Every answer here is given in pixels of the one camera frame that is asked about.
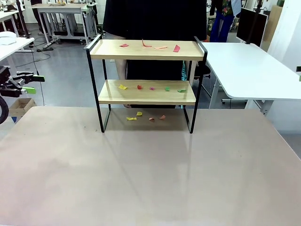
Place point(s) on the small green paper scrap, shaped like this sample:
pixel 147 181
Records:
pixel 167 89

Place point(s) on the grey workshop desk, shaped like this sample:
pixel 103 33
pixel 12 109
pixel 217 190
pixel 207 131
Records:
pixel 61 9

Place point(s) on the white background desk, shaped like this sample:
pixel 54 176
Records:
pixel 7 15

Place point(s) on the large white curved table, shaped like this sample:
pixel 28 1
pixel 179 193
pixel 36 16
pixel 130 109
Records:
pixel 247 70

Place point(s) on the black stool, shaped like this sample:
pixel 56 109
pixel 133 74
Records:
pixel 204 70

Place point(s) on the crumpled yellow paper scrap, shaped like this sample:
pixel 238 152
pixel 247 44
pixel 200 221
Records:
pixel 123 87

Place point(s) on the open cardboard box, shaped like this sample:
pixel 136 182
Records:
pixel 22 106

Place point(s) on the black power strip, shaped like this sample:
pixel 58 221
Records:
pixel 44 49

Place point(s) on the flat red paper scrap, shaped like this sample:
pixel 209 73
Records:
pixel 124 45

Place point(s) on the white side table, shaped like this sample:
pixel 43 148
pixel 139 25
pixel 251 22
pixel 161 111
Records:
pixel 14 48

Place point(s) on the black monitor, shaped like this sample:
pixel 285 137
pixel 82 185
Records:
pixel 251 23

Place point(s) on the curled red paper scrap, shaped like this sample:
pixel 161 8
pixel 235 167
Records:
pixel 145 45

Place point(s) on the long green paper scrap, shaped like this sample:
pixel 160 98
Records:
pixel 181 91

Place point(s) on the small yellow paper scrap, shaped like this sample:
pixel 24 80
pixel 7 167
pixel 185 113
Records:
pixel 139 113

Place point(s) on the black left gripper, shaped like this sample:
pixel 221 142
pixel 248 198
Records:
pixel 8 90

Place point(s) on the person torso in black shirt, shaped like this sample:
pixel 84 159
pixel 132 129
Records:
pixel 152 21

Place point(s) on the small orange paper scrap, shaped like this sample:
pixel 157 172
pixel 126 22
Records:
pixel 151 119
pixel 162 117

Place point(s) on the brown cardboard panel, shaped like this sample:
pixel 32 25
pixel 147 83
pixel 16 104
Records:
pixel 271 23

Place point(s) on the white cloth bundle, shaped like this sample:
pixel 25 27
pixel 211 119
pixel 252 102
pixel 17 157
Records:
pixel 7 38

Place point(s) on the long yellow paper scrap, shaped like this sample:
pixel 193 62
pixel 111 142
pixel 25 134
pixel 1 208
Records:
pixel 131 118

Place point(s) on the two-tier wooden black-frame shelf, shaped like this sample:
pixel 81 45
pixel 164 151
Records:
pixel 145 54

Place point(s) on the person's right forearm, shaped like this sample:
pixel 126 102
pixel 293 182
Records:
pixel 121 70

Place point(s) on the person in blue trousers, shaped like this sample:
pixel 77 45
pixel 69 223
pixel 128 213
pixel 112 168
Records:
pixel 221 26

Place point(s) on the black stand pole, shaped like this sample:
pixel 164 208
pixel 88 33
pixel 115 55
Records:
pixel 23 21

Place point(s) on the person's right hand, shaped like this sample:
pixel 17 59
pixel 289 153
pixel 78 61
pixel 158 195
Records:
pixel 128 106

